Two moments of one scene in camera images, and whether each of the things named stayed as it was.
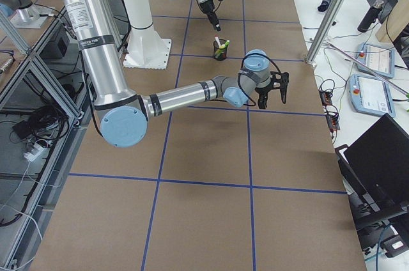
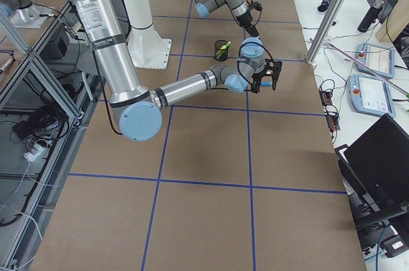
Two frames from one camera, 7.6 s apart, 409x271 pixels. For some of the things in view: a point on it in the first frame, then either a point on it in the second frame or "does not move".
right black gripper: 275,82 -> 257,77
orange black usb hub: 326,98 does not move
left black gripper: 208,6 -> 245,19
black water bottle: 370,18 does not move
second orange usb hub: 332,120 does not move
